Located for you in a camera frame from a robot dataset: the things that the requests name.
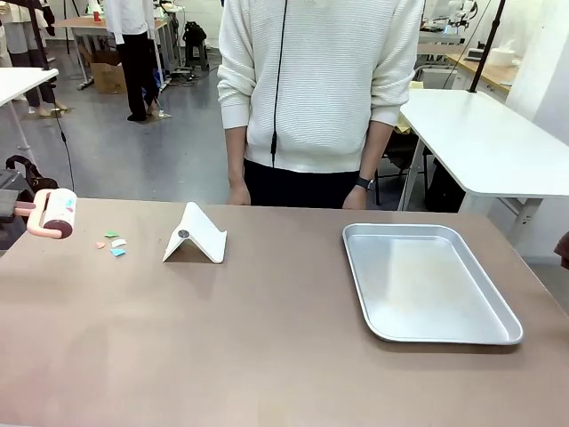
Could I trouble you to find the wooden workbench grey frame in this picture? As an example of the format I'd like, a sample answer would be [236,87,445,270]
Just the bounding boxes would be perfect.
[52,15,175,91]

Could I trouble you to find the person's right forearm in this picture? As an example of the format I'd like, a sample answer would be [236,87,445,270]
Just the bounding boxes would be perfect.
[220,100,251,188]

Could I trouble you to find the silver metal tray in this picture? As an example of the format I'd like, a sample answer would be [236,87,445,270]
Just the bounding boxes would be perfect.
[341,222,525,346]

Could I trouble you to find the cardboard box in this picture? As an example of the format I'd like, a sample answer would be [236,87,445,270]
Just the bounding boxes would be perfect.
[90,61,128,95]

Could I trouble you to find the black stand pole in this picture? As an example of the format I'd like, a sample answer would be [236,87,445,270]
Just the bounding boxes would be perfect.
[469,0,509,93]

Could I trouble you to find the wooden table with equipment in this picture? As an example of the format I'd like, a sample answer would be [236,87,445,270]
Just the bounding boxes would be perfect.
[445,52,519,95]

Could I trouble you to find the small white table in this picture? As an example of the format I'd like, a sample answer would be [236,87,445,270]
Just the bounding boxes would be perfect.
[0,67,60,155]

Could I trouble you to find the person's black trousers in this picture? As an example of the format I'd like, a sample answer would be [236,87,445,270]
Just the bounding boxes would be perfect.
[243,158,362,210]

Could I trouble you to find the dark brown bag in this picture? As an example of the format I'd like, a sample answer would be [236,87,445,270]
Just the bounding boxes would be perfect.
[4,155,60,193]

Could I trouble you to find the black microphone cable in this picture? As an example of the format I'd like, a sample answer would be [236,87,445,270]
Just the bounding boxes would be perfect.
[269,0,291,168]

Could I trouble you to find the person's right hand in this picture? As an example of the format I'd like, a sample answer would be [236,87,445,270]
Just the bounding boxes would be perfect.
[227,184,252,206]

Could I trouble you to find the large white table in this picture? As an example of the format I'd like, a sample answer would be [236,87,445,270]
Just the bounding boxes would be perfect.
[397,88,569,255]

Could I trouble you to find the black stool with bag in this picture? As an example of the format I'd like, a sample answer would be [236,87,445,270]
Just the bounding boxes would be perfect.
[182,20,211,72]

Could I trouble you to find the brown towel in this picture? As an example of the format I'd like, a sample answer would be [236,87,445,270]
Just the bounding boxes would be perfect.
[554,234,569,270]

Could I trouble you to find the black tripod pole with cable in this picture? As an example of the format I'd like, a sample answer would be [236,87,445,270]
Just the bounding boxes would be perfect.
[27,0,77,192]

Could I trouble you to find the black chair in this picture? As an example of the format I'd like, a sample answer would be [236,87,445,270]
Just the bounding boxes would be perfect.
[381,128,467,214]

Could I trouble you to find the pink lint roller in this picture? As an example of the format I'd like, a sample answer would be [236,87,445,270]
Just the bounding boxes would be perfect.
[0,188,79,241]

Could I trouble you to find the person's white sweater torso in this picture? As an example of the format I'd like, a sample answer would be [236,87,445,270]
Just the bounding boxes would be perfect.
[216,0,423,174]

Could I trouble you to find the bystander in black trousers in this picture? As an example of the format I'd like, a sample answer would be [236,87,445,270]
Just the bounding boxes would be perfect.
[104,0,162,124]

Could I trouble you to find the person's left forearm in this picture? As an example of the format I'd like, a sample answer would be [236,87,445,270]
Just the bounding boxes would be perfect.
[355,104,400,188]

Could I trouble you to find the bystander in beige clothes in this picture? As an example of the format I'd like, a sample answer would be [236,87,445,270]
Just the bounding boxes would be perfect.
[0,0,70,119]

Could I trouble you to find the white folding stand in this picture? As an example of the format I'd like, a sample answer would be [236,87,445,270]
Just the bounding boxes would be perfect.
[162,201,228,265]

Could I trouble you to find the person's left hand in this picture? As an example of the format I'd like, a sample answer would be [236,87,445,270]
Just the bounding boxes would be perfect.
[341,185,369,210]

